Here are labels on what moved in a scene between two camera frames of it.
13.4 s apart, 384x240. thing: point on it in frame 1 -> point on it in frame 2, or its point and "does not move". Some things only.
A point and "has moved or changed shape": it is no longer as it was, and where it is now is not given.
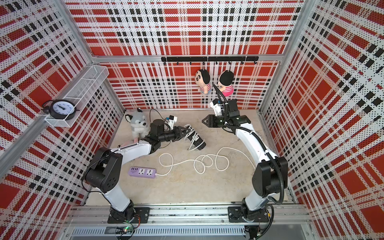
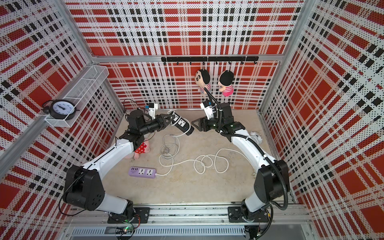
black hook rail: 215,59 does not move
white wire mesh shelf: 80,93 does not move
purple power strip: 140,172 does not move
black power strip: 196,139 has moved or changed shape
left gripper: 178,134 -> 161,121
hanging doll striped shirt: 202,78 does not move
